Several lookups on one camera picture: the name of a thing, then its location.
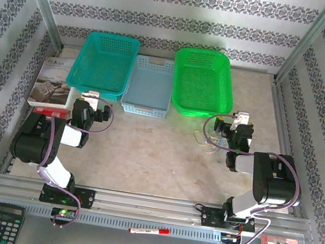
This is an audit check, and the small red box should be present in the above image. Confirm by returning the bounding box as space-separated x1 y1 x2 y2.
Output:
32 103 71 122

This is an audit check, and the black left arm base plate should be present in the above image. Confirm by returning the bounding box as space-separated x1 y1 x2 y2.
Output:
38 182 97 210

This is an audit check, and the white brown book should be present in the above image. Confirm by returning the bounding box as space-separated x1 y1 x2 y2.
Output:
27 53 79 113

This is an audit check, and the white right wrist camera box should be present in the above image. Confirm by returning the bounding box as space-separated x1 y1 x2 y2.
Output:
234 110 252 127

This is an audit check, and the black calculator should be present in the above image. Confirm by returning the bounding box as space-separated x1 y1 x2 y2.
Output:
0 202 27 244

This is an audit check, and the teal plastic basket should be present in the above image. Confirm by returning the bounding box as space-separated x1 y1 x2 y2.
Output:
64 28 142 104

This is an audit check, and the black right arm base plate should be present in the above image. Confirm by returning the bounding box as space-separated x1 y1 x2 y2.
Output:
199 205 258 235

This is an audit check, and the aluminium side rail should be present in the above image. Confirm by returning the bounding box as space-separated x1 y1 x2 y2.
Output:
0 152 18 176
250 81 323 220

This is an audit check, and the small circuit board with LED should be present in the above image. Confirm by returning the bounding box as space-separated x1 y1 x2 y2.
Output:
51 206 78 221

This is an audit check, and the light blue plastic basket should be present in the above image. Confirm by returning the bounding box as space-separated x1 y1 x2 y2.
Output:
119 53 178 120

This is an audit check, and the red white marker pen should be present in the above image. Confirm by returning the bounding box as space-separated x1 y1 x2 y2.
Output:
128 223 171 240

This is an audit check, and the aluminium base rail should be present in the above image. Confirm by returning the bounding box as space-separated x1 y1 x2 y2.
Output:
0 169 312 244

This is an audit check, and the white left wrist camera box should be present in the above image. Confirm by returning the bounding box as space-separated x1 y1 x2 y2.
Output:
80 89 100 102

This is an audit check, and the bright green plastic basket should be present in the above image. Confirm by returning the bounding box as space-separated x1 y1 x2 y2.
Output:
166 45 242 124

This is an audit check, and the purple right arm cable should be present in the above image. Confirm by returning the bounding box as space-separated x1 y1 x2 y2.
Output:
185 110 311 244

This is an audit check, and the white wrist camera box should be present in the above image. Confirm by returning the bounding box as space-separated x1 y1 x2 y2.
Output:
234 110 252 127
80 89 100 102

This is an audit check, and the small circuit board with wires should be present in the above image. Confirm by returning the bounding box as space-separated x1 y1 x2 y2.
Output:
220 232 243 244

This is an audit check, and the grey slotted cable duct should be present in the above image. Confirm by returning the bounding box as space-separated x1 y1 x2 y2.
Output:
23 201 225 244

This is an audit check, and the aluminium frame post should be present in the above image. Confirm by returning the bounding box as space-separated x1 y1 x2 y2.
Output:
272 0 325 91
6 0 71 51

